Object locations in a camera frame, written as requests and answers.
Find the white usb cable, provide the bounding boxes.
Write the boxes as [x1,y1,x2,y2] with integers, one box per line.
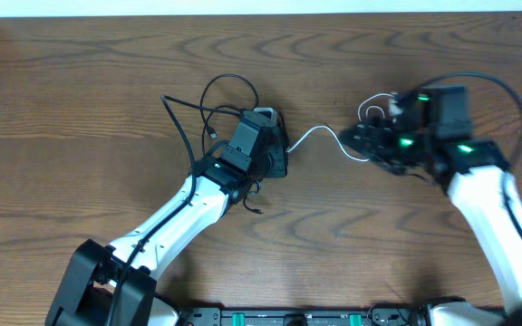
[285,91,401,163]

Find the black usb cable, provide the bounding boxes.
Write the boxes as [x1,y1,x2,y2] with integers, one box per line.
[198,73,289,216]

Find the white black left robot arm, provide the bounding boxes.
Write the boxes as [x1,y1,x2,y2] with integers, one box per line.
[45,108,288,325]

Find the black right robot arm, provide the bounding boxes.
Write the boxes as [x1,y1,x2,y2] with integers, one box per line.
[340,85,522,325]

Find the black left camera cable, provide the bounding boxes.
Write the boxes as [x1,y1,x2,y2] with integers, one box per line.
[104,93,244,326]

